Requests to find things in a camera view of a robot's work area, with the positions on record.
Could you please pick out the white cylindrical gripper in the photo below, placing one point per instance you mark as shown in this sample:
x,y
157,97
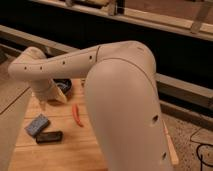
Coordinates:
x,y
46,90

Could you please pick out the black eraser block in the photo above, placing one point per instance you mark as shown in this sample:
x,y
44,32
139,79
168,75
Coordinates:
x,y
48,137

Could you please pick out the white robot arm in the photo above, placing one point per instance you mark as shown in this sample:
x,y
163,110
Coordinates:
x,y
121,98

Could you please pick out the black round bowl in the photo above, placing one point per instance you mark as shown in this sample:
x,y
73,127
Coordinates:
x,y
64,87

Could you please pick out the blue sponge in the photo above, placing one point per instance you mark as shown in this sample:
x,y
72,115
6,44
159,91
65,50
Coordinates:
x,y
37,125

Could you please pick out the wooden cutting board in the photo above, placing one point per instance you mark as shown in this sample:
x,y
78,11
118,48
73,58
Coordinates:
x,y
78,150

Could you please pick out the wooden shelf rail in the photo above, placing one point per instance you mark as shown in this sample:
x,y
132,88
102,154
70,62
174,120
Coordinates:
x,y
189,92

